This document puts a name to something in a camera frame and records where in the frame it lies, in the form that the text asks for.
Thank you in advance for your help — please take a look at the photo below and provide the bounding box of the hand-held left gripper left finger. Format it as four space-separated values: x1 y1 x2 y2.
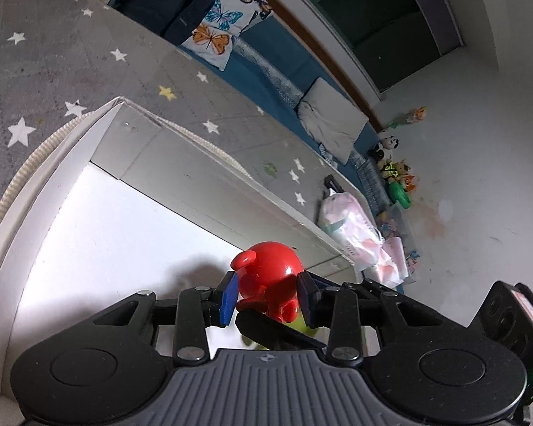
92 271 241 364

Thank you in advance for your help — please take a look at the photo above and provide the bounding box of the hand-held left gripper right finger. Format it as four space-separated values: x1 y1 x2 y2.
296 271 445 364

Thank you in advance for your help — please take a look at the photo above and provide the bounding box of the red round toy figure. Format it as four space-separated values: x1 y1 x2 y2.
230 240 306 324

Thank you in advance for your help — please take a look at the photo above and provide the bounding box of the white cardboard box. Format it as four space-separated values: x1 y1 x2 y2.
0 97 365 409

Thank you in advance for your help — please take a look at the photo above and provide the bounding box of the pink tissue pack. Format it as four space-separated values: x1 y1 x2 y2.
316 189 383 271
373 236 409 287

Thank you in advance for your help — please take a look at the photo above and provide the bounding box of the clear plastic bin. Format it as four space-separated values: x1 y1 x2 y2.
375 206 420 276

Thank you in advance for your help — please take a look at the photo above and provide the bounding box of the small black object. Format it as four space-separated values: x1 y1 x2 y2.
323 175 345 198

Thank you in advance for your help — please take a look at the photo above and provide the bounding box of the green plastic toy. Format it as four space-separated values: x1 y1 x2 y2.
390 181 416 208

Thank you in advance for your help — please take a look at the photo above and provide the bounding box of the yellow vest plush toy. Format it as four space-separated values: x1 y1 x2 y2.
377 160 411 182

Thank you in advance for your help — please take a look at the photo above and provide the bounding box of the panda plush toy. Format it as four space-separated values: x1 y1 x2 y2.
368 129 403 159

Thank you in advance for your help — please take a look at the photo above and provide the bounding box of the grey pillow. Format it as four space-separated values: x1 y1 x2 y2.
297 77 370 163

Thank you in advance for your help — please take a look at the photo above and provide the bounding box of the orange haired doll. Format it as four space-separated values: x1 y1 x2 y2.
391 105 428 129

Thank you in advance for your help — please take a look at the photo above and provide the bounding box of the blue sofa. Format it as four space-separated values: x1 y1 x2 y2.
71 0 396 214

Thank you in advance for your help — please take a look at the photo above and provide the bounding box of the round woven mat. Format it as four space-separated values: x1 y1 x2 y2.
0 113 245 242

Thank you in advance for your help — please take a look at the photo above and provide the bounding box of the butterfly print pillow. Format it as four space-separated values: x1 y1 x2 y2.
180 0 276 72

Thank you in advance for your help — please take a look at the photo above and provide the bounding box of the window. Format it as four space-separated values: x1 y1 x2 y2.
275 0 467 94

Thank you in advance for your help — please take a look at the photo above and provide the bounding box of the grey star print tablecloth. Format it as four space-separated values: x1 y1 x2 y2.
0 0 383 267

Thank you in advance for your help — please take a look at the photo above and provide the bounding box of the dark blue backpack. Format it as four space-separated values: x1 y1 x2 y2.
111 0 216 45

